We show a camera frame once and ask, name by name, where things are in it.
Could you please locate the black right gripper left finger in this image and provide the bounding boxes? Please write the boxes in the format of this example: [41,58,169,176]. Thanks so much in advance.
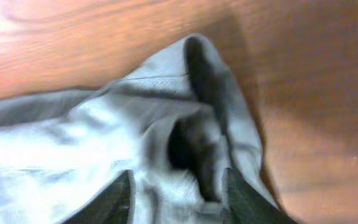
[63,170,133,224]

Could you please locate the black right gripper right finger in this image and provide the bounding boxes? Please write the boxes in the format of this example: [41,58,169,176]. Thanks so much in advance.
[224,168,297,224]

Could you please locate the grey shorts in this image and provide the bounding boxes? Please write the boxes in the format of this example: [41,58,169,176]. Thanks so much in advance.
[0,35,279,223]

